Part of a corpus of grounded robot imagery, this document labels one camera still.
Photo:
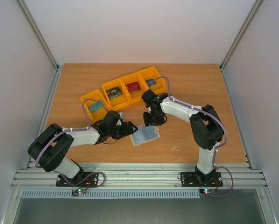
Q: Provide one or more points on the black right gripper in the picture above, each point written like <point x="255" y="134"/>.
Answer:
<point x="153" y="117"/>

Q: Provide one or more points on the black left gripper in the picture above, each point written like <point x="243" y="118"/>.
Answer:
<point x="126" y="132"/>

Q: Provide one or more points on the black VIP card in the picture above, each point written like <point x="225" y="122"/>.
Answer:
<point x="114" y="92"/>

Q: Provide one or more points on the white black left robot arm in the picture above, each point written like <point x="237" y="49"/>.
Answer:
<point x="51" y="146"/>

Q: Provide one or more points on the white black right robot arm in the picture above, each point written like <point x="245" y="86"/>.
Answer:
<point x="207" y="128"/>

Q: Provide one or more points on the blue card in bin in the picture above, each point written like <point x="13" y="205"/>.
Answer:
<point x="151" y="82"/>

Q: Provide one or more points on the red VIP card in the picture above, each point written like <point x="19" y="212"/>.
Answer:
<point x="133" y="87"/>

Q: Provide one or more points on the teal card in bin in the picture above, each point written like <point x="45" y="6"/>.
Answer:
<point x="95" y="106"/>

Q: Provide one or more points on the yellow plastic bin row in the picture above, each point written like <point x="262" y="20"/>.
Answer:
<point x="126" y="99"/>

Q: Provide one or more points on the left small circuit board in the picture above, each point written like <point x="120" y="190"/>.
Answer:
<point x="78" y="192"/>

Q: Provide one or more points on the small circuit board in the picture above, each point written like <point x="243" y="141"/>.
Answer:
<point x="207" y="191"/>
<point x="78" y="192"/>

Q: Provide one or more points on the right small circuit board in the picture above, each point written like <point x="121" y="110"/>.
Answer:
<point x="207" y="191"/>

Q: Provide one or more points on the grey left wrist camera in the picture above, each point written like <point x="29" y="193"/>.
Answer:
<point x="122" y="115"/>

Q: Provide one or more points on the aluminium front rail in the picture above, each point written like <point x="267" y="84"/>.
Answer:
<point x="143" y="176"/>

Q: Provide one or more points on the aluminium rail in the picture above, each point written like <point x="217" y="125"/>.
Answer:
<point x="143" y="176"/>
<point x="47" y="104"/>
<point x="247" y="155"/>

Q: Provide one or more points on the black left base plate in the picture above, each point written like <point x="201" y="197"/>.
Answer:
<point x="90" y="179"/>

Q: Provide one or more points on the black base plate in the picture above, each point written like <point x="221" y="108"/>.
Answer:
<point x="188" y="179"/>
<point x="90" y="179"/>

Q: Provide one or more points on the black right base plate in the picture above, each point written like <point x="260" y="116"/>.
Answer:
<point x="188" y="179"/>

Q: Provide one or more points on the left side aluminium rail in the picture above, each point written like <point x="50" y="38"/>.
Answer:
<point x="47" y="104"/>

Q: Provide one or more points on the right side aluminium rail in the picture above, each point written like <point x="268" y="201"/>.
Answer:
<point x="247" y="155"/>

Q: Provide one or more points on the grey slotted cable duct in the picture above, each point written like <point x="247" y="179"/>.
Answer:
<point x="113" y="194"/>

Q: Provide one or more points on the right rear aluminium frame post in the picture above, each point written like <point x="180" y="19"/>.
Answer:
<point x="242" y="30"/>

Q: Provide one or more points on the aluminium frame post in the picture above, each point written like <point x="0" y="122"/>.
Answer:
<point x="24" y="8"/>
<point x="242" y="30"/>

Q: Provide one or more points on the left rear aluminium frame post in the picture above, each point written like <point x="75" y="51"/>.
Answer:
<point x="24" y="8"/>

